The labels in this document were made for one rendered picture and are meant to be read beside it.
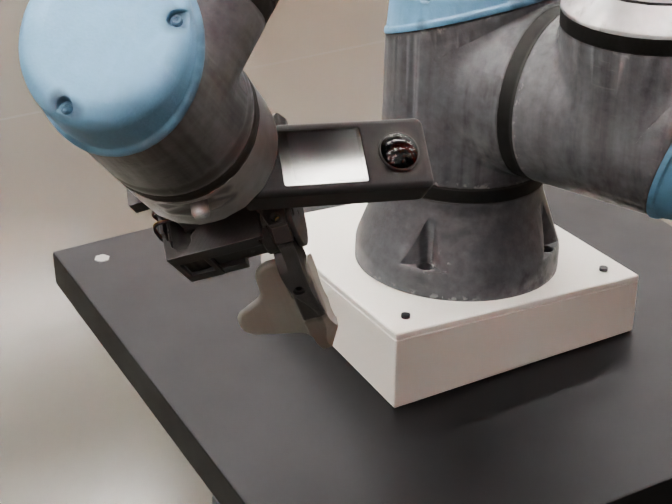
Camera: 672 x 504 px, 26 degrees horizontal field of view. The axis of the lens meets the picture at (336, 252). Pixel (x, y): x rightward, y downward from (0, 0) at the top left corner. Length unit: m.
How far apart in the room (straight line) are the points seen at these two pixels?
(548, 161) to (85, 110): 0.59
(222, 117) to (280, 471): 0.52
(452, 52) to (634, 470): 0.38
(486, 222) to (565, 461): 0.22
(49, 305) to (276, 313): 1.09
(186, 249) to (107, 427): 0.90
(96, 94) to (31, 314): 1.34
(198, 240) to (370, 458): 0.38
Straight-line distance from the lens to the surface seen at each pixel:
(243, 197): 0.80
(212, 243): 0.89
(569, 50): 1.17
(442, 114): 1.24
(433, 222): 1.28
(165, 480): 1.68
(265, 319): 0.95
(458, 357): 1.28
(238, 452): 1.22
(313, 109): 2.56
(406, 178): 0.87
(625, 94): 1.14
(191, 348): 1.36
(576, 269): 1.37
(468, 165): 1.26
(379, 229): 1.31
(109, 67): 0.68
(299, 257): 0.90
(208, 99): 0.71
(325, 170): 0.86
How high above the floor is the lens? 1.04
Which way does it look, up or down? 30 degrees down
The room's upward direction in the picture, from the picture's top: straight up
